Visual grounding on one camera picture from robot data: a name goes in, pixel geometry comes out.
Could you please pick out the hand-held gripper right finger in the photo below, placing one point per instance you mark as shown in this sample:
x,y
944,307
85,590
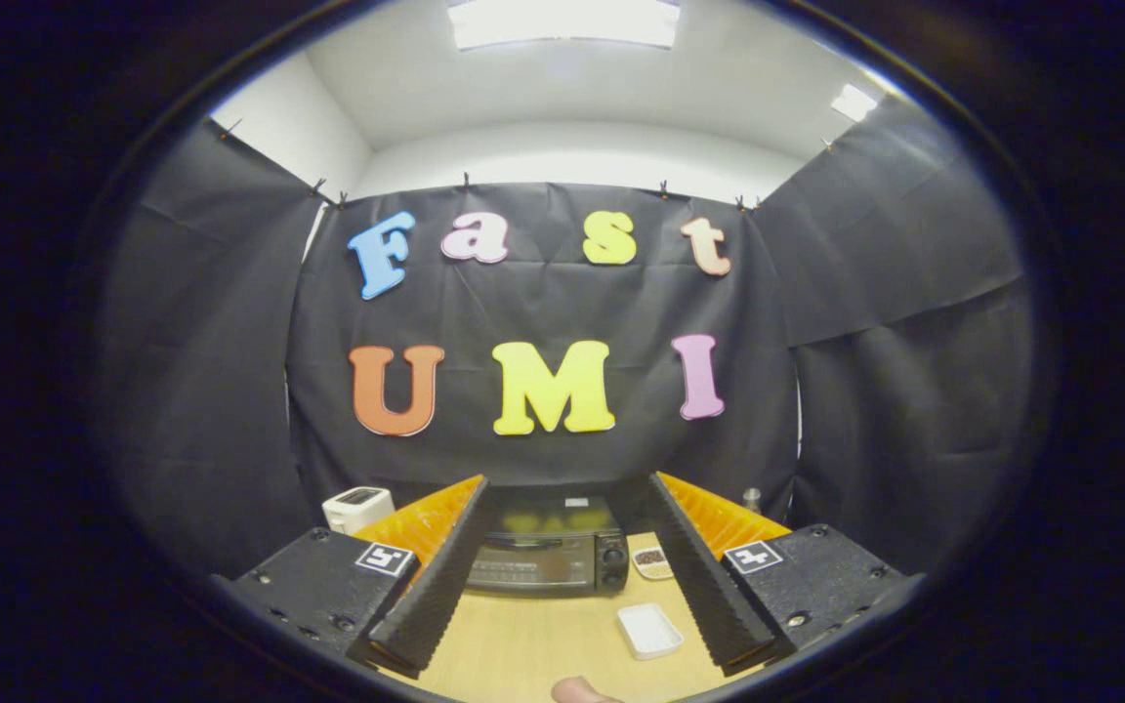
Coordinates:
x,y
704,576

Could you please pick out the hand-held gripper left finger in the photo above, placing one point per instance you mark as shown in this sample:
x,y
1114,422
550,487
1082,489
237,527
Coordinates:
x,y
440,576

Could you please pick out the black toaster oven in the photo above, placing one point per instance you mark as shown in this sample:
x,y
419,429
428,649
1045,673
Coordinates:
x,y
543,566

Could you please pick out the white bread toaster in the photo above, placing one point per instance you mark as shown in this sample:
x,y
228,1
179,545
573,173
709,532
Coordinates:
x,y
357,508

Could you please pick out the white divided plate with grains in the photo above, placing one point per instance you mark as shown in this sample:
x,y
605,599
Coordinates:
x,y
650,561

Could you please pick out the white rectangular tray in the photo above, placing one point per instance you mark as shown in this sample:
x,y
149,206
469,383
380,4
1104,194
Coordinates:
x,y
650,630

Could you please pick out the clear bottle yellow label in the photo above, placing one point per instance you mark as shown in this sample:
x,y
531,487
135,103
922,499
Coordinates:
x,y
752,502

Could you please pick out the black backdrop cloth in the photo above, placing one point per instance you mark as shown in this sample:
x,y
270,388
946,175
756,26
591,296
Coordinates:
x,y
543,303

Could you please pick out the small ceiling light panel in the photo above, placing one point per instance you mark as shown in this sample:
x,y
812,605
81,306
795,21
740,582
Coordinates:
x,y
854,102

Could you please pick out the large ceiling light panel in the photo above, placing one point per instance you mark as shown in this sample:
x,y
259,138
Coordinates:
x,y
562,21

